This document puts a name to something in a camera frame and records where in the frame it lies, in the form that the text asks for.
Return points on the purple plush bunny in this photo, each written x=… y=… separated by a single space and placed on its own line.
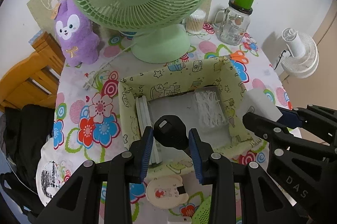
x=74 y=32

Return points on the wooden chair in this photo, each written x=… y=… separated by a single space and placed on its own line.
x=34 y=80

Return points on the white standing fan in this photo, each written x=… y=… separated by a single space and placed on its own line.
x=299 y=57

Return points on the black clothing on chair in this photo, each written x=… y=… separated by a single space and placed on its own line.
x=26 y=132

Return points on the orange handled scissors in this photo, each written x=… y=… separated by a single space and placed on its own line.
x=239 y=56

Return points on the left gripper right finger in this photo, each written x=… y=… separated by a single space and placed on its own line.
x=262 y=201

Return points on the glass mason jar mug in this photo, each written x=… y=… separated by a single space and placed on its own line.
x=231 y=23

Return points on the floral tablecloth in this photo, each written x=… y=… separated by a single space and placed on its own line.
x=87 y=117

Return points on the white 45W charger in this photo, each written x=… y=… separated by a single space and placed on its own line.
x=172 y=219

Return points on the white small adapter cube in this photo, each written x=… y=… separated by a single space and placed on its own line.
x=258 y=103

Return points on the yellow patterned storage box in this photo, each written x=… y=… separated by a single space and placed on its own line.
x=171 y=92

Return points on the cotton swab container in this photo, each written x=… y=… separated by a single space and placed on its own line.
x=195 y=21

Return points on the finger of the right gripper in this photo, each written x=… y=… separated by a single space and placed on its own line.
x=318 y=120
x=278 y=136

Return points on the clear floss pick box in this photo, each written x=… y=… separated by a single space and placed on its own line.
x=209 y=110

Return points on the white printed tote bag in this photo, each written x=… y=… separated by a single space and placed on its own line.
x=52 y=172

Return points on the black car key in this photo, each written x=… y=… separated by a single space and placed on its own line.
x=170 y=131

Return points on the cream bear compact mirror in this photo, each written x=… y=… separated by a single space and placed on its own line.
x=166 y=192

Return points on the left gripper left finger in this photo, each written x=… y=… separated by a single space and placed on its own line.
x=78 y=200

